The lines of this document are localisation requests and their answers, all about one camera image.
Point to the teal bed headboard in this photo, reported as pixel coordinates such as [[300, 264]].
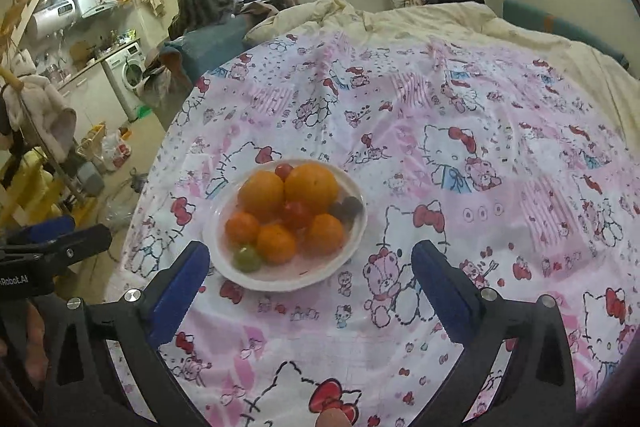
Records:
[[527, 16]]

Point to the yellow wooden rack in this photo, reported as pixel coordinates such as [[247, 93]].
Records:
[[35, 195]]

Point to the teal chair back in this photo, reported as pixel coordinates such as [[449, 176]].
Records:
[[204, 49]]

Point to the pink Hello Kitty bedsheet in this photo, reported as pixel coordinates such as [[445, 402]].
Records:
[[489, 152]]

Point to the white washing machine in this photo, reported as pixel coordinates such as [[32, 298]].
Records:
[[124, 68]]

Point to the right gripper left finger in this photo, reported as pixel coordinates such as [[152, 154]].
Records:
[[105, 367]]

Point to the small mandarin orange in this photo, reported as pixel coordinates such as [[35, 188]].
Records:
[[242, 228], [262, 195], [324, 236], [275, 244]]

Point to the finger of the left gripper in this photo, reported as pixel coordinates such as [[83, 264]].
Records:
[[76, 246], [45, 231]]

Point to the dark purple grape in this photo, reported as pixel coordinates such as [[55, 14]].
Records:
[[337, 210], [351, 206]]

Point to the pink plush garment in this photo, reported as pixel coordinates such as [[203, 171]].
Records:
[[39, 109]]

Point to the pink strawberry ceramic plate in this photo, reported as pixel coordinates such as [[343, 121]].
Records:
[[303, 270]]

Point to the green grape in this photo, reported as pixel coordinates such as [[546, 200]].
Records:
[[246, 260]]

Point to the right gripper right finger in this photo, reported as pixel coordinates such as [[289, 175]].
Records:
[[537, 388]]

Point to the operator hand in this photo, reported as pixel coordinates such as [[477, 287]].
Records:
[[333, 418]]

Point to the large orange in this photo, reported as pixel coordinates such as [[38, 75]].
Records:
[[313, 185]]

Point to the white water heater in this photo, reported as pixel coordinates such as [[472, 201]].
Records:
[[52, 19]]

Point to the red cherry tomato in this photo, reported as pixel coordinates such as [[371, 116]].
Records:
[[283, 171], [296, 215]]

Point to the cream quilt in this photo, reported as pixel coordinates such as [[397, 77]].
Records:
[[615, 91]]

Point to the white plastic bag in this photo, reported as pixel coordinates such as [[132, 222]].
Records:
[[115, 152]]

